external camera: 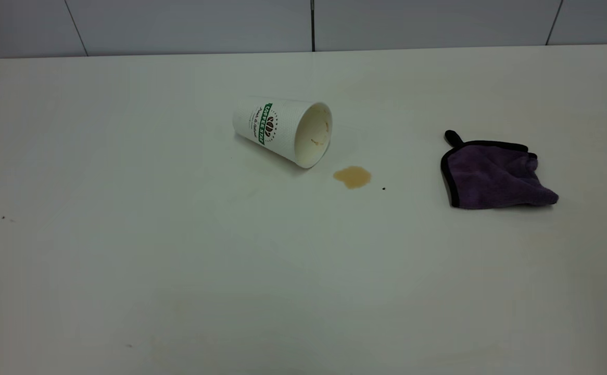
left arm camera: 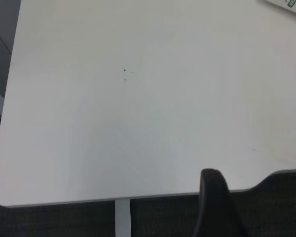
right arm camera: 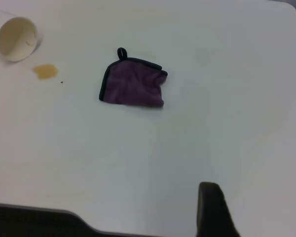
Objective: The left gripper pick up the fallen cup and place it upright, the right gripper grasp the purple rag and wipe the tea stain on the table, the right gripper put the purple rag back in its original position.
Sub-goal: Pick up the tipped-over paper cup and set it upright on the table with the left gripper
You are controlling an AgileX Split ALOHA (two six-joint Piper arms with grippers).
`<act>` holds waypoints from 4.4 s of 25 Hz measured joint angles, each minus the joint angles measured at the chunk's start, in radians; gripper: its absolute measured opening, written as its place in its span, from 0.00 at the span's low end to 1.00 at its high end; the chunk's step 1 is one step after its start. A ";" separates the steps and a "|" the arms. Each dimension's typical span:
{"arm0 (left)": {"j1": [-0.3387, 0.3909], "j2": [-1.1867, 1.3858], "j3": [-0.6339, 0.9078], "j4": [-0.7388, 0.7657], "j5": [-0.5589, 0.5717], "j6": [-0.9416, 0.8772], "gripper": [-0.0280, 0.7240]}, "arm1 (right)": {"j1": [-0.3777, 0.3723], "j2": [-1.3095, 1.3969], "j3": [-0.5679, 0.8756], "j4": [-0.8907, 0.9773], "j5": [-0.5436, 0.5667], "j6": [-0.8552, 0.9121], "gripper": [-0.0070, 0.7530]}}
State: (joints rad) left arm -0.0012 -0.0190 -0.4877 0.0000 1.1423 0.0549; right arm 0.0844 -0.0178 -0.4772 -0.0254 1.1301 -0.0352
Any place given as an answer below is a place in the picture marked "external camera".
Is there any white paper coffee cup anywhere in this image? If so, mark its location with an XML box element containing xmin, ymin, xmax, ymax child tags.
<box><xmin>232</xmin><ymin>97</ymin><xmax>333</xmax><ymax>169</ymax></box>

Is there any purple cloth with black trim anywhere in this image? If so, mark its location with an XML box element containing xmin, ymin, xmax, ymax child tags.
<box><xmin>440</xmin><ymin>130</ymin><xmax>559</xmax><ymax>210</ymax></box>

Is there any brown coffee spill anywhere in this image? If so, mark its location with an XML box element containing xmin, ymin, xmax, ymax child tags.
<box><xmin>333</xmin><ymin>166</ymin><xmax>372</xmax><ymax>189</ymax></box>

